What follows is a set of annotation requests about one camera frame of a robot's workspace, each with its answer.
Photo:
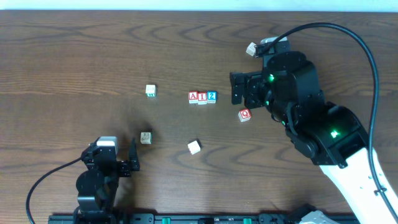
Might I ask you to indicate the white block picture face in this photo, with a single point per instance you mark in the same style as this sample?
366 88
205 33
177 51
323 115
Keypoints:
146 138

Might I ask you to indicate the white block green side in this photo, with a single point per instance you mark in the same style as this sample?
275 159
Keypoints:
151 90

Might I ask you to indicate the white block top right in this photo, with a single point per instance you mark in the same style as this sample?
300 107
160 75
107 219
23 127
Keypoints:
251 49

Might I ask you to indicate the plain white tilted block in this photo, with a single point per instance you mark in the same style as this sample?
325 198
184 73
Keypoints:
194 147

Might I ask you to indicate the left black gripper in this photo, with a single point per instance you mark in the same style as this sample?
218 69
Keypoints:
125 168

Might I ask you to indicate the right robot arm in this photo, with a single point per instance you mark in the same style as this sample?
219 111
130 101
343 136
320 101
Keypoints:
331 136

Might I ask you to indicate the blue number 2 block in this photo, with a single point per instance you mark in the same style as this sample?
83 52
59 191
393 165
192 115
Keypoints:
211 97

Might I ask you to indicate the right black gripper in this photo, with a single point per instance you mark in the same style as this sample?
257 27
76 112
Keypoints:
246 88

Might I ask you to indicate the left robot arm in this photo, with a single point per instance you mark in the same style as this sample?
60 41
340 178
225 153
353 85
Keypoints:
98 185

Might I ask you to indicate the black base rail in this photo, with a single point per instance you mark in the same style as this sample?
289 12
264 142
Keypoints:
148 218

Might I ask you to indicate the red letter Q block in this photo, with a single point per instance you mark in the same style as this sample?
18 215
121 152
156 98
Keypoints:
244 115

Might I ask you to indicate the red letter A block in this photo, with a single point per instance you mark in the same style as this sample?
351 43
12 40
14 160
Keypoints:
193 97

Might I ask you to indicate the red letter I block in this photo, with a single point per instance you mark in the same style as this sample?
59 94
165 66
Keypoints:
202 98

